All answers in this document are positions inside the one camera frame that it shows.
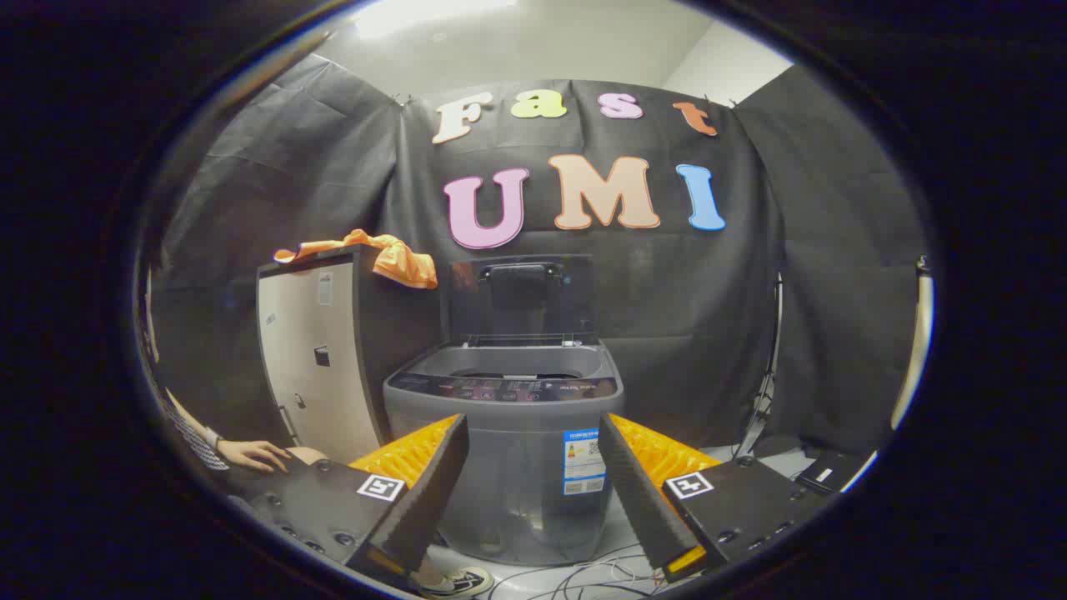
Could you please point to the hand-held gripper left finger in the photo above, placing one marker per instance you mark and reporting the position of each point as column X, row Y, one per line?
column 429, row 492

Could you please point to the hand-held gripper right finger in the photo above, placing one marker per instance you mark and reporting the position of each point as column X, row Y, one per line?
column 638, row 492

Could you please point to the grey washing machine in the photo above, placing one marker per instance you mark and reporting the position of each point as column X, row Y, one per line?
column 533, row 475

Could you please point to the dark glass washing machine lid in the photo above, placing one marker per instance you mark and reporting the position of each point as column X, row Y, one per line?
column 521, row 300

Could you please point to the orange garment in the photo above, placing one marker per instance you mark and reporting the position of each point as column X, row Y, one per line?
column 404, row 262

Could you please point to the person's sneaker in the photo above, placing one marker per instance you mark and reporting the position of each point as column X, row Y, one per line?
column 457, row 582

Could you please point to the black light stand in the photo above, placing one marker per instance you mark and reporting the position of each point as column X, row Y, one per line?
column 763, row 400

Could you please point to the dark cabinet with beige door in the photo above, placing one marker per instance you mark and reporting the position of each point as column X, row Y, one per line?
column 317, row 342

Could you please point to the black box with white label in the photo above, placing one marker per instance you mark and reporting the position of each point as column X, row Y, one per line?
column 834, row 472

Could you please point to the black backdrop cloth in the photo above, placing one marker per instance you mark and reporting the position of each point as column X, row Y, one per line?
column 683, row 300

